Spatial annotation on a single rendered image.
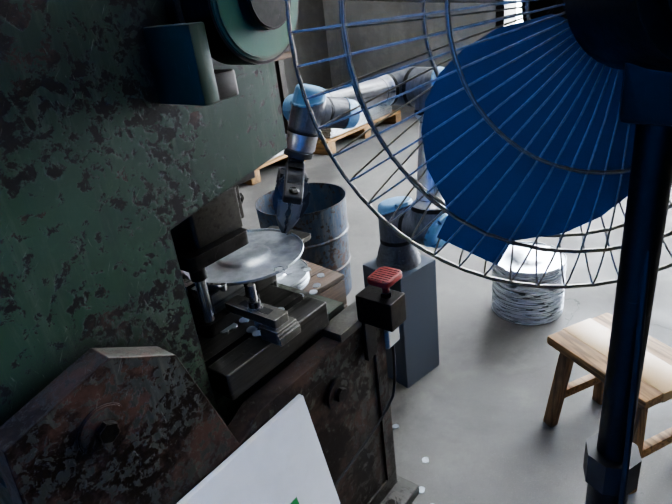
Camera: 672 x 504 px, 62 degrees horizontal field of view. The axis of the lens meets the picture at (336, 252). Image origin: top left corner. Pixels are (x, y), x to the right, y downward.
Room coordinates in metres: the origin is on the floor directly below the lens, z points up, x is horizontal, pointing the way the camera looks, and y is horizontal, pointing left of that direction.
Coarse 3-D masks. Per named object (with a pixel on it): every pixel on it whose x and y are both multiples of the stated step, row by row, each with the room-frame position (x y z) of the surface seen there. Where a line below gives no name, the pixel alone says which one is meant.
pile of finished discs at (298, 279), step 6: (294, 264) 1.92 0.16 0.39; (300, 264) 1.92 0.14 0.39; (306, 264) 1.90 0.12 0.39; (276, 270) 1.88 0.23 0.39; (282, 270) 1.87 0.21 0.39; (294, 270) 1.87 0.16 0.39; (300, 270) 1.87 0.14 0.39; (282, 276) 1.83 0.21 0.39; (288, 276) 1.83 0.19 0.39; (294, 276) 1.82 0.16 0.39; (300, 276) 1.82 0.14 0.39; (306, 276) 1.82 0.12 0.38; (282, 282) 1.79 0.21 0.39; (288, 282) 1.78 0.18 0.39; (294, 282) 1.78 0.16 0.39; (300, 282) 1.78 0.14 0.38; (306, 282) 1.81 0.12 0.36; (300, 288) 1.78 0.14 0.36
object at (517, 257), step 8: (520, 248) 2.11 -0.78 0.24; (528, 248) 2.11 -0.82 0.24; (504, 256) 2.06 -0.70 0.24; (520, 256) 2.03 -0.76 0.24; (528, 256) 2.02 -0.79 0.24; (544, 256) 2.01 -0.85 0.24; (504, 264) 1.99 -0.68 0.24; (512, 264) 1.98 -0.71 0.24; (520, 264) 1.98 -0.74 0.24; (528, 264) 1.96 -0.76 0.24; (544, 264) 1.95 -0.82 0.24; (552, 264) 1.94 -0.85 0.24; (560, 264) 1.94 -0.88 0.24; (520, 272) 1.90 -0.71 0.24; (528, 272) 1.90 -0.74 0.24
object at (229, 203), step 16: (224, 192) 1.10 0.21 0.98; (208, 208) 1.06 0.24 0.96; (224, 208) 1.09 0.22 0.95; (240, 208) 1.15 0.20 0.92; (192, 224) 1.03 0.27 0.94; (208, 224) 1.05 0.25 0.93; (224, 224) 1.08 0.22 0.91; (240, 224) 1.11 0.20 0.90; (176, 240) 1.07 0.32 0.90; (192, 240) 1.03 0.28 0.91; (208, 240) 1.05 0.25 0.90
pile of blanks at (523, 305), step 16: (496, 272) 2.03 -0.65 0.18; (512, 272) 1.93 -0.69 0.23; (560, 272) 1.91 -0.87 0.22; (496, 288) 1.99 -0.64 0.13; (512, 288) 1.92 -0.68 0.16; (528, 288) 1.90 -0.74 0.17; (544, 288) 1.88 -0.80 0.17; (496, 304) 1.99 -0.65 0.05; (512, 304) 1.92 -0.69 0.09; (528, 304) 1.89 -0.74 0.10; (544, 304) 1.89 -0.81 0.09; (560, 304) 1.92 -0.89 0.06; (512, 320) 1.92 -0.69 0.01; (528, 320) 1.88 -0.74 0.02; (544, 320) 1.88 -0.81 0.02
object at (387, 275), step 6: (378, 270) 1.08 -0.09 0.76; (384, 270) 1.08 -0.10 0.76; (390, 270) 1.08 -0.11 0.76; (396, 270) 1.07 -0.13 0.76; (372, 276) 1.06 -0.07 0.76; (378, 276) 1.06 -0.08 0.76; (384, 276) 1.05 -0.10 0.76; (390, 276) 1.05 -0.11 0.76; (396, 276) 1.05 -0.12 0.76; (372, 282) 1.04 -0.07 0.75; (378, 282) 1.04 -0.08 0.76; (384, 282) 1.03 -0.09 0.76; (390, 282) 1.03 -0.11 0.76; (384, 288) 1.06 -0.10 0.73
